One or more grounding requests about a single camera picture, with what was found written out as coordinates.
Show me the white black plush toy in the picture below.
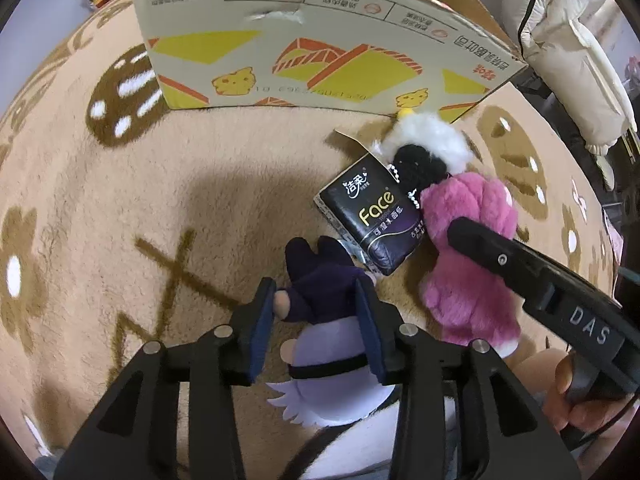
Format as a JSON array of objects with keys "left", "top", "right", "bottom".
[{"left": 295, "top": 395, "right": 463, "bottom": 480}]

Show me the black chair base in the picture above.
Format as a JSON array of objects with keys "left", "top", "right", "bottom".
[{"left": 595, "top": 125, "right": 640, "bottom": 241}]

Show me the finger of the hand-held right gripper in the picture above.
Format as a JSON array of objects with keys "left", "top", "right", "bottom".
[{"left": 446, "top": 216, "right": 557, "bottom": 309}]

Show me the printed cardboard box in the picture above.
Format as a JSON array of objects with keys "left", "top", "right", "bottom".
[{"left": 129, "top": 0, "right": 529, "bottom": 126}]

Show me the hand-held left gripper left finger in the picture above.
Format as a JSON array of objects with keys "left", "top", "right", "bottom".
[{"left": 52, "top": 277, "right": 278, "bottom": 480}]

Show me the pink furry plush toy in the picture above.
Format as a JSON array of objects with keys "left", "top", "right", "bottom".
[{"left": 419, "top": 171, "right": 524, "bottom": 361}]

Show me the person's right hand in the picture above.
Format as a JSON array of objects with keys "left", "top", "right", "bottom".
[{"left": 555, "top": 354, "right": 640, "bottom": 438}]

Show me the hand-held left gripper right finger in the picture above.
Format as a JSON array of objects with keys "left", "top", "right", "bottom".
[{"left": 356, "top": 279, "right": 566, "bottom": 480}]

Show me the white black fluffy plush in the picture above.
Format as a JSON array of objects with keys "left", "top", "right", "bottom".
[{"left": 372, "top": 105, "right": 477, "bottom": 207}]

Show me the cream puffer coat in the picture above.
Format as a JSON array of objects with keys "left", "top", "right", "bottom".
[{"left": 502, "top": 0, "right": 639, "bottom": 157}]

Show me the purple white-haired plush doll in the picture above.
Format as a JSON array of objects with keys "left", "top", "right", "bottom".
[{"left": 265, "top": 236, "right": 401, "bottom": 429}]

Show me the black tissue packet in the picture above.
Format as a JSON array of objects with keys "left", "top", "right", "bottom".
[{"left": 314, "top": 154, "right": 422, "bottom": 277}]

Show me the peach fabric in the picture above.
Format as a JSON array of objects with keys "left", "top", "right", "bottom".
[{"left": 500, "top": 350, "right": 568, "bottom": 461}]

